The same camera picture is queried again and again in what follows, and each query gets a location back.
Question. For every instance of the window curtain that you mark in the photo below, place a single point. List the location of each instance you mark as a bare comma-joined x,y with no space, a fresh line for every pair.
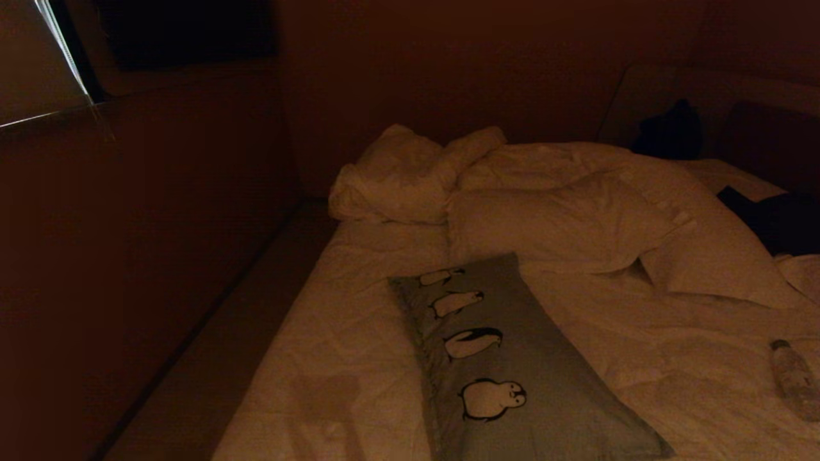
38,57

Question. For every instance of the white crumpled duvet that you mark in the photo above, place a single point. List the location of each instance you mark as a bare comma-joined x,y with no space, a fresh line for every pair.
576,211

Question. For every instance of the grey penguin print pillow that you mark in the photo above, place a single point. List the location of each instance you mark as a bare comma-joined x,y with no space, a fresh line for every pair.
512,346

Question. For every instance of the white bed with sheet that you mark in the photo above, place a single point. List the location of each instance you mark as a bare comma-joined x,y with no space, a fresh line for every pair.
359,358

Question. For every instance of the black clothing item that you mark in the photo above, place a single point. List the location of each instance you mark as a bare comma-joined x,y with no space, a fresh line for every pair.
778,219

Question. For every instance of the dark wall-mounted screen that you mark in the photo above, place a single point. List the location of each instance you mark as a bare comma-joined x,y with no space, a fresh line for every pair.
186,32

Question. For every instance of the upholstered headboard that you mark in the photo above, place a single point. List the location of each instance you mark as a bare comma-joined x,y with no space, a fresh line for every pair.
724,109

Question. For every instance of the clear plastic bottle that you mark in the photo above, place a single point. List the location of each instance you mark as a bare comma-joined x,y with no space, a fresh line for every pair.
796,379

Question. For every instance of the dark bundled garment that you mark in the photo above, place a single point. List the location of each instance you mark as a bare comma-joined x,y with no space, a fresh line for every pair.
669,133

